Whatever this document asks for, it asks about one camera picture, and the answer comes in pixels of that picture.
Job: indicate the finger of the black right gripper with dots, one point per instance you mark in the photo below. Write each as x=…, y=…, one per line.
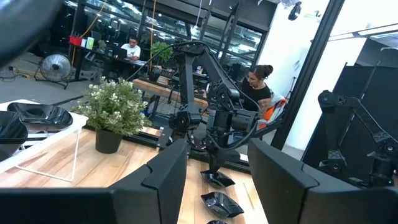
x=214, y=161
x=223, y=160

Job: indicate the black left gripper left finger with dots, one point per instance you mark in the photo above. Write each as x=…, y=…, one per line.
x=124, y=202

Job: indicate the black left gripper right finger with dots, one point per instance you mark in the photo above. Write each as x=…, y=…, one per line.
x=311, y=202

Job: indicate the black wavy square mini plate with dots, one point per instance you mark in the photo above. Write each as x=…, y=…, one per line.
x=11, y=130

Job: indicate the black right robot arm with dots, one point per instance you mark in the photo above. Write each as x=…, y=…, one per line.
x=189, y=93

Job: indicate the black background robot arm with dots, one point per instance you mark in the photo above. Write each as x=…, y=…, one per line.
x=357, y=109

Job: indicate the orange white chair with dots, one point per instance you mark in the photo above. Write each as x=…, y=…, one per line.
x=273, y=109

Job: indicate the person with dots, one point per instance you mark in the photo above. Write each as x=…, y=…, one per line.
x=132, y=49
x=256, y=90

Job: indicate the wooden background table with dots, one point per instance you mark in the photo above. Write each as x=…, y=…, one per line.
x=155, y=88

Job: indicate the white mesh shelf rack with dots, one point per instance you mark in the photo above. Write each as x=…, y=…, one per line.
x=53, y=140

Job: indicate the green potted plant black pot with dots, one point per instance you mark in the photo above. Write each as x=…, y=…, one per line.
x=113, y=105

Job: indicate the green background plant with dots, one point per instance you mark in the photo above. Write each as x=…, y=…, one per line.
x=161, y=51

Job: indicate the black partition panel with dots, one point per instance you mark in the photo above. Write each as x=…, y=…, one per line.
x=385, y=93

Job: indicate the black background desk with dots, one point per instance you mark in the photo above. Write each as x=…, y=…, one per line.
x=102, y=62

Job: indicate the grey floor fan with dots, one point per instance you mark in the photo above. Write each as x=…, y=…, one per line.
x=56, y=67

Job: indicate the red box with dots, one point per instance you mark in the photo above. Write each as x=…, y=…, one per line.
x=75, y=40

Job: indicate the black metal post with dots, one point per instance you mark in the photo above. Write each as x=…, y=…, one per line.
x=311, y=68

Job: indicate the black ceiling camera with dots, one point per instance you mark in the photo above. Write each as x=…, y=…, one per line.
x=294, y=11

